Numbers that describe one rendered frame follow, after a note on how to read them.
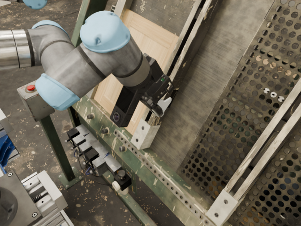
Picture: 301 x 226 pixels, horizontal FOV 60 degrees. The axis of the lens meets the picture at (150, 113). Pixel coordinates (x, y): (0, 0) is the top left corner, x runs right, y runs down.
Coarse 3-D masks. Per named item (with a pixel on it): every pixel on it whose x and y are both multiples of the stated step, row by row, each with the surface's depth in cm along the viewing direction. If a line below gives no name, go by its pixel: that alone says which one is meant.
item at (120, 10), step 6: (120, 0) 120; (126, 0) 118; (132, 0) 121; (120, 6) 120; (126, 6) 120; (114, 12) 123; (120, 12) 121; (120, 18) 122; (96, 90) 137; (90, 96) 137
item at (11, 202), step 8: (0, 192) 78; (8, 192) 82; (0, 200) 77; (8, 200) 80; (16, 200) 84; (0, 208) 76; (8, 208) 80; (16, 208) 82; (0, 216) 77; (8, 216) 79; (0, 224) 77; (8, 224) 79
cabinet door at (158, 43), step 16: (128, 16) 120; (144, 32) 115; (160, 32) 109; (144, 48) 116; (160, 48) 110; (160, 64) 110; (112, 80) 130; (96, 96) 138; (112, 96) 130; (128, 128) 124
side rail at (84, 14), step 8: (88, 0) 133; (96, 0) 135; (104, 0) 139; (80, 8) 138; (88, 8) 135; (96, 8) 138; (104, 8) 141; (80, 16) 138; (88, 16) 137; (80, 24) 138; (72, 40) 144; (80, 40) 142
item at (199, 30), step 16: (208, 0) 89; (192, 16) 93; (208, 16) 92; (192, 32) 94; (176, 48) 98; (192, 48) 97; (176, 64) 99; (176, 80) 102; (144, 112) 110; (144, 128) 110; (144, 144) 113
